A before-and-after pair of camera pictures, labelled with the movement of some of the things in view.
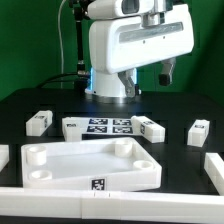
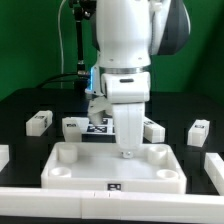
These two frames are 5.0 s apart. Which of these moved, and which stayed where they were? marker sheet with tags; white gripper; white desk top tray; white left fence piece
Moved: white gripper; white desk top tray
Stayed: marker sheet with tags; white left fence piece
